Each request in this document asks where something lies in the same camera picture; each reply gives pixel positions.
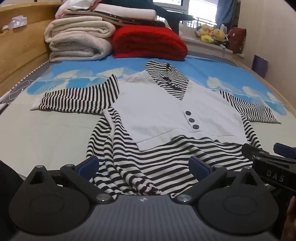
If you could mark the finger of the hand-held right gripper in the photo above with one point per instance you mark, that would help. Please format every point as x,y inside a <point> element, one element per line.
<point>253,150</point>
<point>283,149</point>

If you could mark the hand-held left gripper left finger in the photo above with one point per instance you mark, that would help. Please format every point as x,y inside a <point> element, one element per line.
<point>88,165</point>

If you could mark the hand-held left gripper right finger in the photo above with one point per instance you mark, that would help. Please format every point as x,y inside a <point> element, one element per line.
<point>198,166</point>

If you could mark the black white striped shirt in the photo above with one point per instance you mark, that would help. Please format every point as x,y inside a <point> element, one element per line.
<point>161,111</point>

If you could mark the person's right hand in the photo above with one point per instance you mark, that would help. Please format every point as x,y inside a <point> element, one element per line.
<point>291,220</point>

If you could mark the blue white patterned bed sheet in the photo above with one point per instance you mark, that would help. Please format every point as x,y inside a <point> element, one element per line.
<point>57,129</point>

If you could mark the dark red bag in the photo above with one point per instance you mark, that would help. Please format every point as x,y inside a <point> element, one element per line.
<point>237,39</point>

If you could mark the white windowsill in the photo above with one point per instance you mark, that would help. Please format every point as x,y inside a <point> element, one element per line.
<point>208,46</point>

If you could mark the yellow plush toy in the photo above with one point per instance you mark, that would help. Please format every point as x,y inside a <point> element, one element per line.
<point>206,34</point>
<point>219,34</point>

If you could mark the folded cream quilt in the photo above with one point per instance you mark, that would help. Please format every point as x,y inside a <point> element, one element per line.
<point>78,41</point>

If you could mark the folded red blanket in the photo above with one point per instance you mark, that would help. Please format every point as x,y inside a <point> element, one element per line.
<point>148,41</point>

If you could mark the blue curtain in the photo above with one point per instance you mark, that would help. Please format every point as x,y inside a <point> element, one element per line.
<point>227,11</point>

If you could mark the window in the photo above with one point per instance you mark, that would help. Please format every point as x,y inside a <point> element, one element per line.
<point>201,9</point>

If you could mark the dark patterned folded cloth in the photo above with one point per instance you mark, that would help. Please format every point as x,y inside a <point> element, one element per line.
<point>138,21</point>

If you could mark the dark teal plush shark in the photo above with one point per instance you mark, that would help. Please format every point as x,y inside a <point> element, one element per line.
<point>171,16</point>

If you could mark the white folded bedding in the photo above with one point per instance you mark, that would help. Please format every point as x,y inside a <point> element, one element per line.
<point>111,13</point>

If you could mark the clear plastic bag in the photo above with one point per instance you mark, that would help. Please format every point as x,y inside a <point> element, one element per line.
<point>16,23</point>

